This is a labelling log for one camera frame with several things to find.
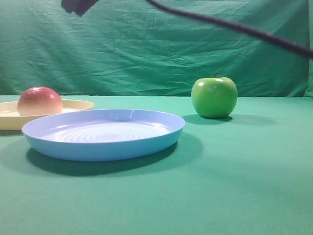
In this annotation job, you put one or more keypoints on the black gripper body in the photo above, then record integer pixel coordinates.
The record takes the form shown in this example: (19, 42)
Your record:
(79, 7)

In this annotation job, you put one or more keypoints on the round yellow bread bun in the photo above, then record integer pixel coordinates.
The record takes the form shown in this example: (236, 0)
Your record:
(39, 101)

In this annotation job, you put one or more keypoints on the blue plastic plate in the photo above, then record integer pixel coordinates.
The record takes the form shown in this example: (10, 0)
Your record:
(103, 135)

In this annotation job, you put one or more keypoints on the yellow plastic plate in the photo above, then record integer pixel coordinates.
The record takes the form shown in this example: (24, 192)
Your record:
(10, 119)

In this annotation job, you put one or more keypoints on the green backdrop cloth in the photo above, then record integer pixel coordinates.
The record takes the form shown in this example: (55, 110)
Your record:
(128, 47)

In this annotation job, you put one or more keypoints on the green apple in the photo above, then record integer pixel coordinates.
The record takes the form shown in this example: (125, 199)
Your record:
(214, 97)

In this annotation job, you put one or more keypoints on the green table cloth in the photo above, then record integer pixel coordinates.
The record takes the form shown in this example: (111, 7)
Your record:
(250, 174)

